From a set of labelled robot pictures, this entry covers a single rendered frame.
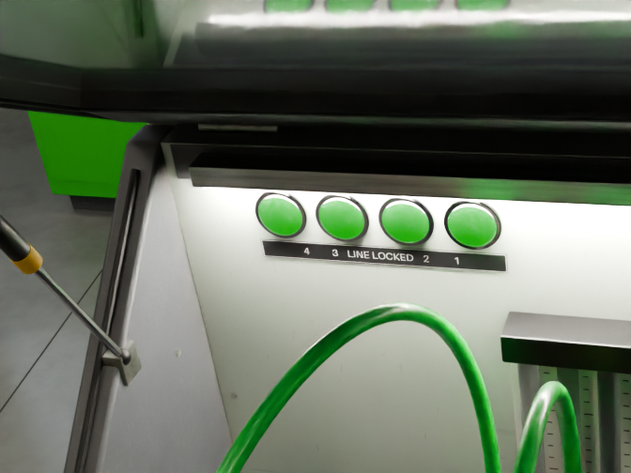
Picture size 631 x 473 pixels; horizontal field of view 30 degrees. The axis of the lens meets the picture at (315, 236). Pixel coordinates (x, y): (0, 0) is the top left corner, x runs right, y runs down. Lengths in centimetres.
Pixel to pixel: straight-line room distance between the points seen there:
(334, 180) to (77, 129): 299
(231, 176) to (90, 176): 301
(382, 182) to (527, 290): 17
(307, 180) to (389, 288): 14
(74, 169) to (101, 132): 21
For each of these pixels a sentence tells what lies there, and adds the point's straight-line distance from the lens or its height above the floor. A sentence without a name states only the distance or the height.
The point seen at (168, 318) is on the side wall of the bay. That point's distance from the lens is 114.
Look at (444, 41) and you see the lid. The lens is 51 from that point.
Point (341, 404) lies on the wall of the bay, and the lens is 120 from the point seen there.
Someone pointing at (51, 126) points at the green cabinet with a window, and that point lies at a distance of 402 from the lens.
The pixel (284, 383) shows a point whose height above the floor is 142.
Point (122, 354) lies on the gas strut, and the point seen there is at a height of 132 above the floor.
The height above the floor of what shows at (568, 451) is 125.
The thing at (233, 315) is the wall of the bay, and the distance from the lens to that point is 118.
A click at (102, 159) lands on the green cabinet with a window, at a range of 398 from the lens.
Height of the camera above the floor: 191
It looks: 31 degrees down
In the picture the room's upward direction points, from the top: 10 degrees counter-clockwise
